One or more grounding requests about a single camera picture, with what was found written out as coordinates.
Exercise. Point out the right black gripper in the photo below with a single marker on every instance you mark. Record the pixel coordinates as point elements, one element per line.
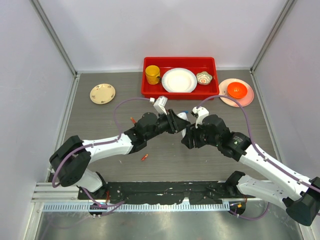
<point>191,135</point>

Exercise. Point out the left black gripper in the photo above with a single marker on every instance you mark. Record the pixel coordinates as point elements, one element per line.
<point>175,123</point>

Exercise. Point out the white remote control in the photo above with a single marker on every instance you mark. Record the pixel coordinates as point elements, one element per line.
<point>182,123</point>

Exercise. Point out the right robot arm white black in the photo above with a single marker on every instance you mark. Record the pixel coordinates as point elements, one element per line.
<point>293,192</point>

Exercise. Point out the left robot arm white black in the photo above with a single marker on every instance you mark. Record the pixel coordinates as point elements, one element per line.
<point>70,162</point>

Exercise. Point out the white plate in tray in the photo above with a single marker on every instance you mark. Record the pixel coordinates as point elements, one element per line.
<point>179,80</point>

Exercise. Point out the small patterned bowl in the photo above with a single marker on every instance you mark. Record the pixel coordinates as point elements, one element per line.
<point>204,78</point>

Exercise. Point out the yellow mug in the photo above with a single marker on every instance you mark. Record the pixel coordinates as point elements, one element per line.
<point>153,74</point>

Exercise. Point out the red plastic tray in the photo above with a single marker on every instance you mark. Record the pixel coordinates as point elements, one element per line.
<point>195,64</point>

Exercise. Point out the orange bowl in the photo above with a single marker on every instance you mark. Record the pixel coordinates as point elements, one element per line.
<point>237,90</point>

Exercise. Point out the pink plate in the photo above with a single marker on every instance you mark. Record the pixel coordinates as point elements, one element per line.
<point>243,101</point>

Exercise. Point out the cream floral plate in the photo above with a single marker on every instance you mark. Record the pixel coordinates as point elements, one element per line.
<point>102,93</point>

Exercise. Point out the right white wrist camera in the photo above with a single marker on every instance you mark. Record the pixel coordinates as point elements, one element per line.
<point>199,113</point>

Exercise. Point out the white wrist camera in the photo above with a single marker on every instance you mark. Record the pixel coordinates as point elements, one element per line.
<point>159,104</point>
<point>199,113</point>

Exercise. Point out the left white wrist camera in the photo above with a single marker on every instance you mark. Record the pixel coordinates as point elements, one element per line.
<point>159,104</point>

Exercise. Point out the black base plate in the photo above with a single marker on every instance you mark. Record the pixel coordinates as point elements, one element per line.
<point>167,192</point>

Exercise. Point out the slotted cable duct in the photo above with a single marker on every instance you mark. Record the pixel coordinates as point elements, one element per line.
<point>125,208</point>

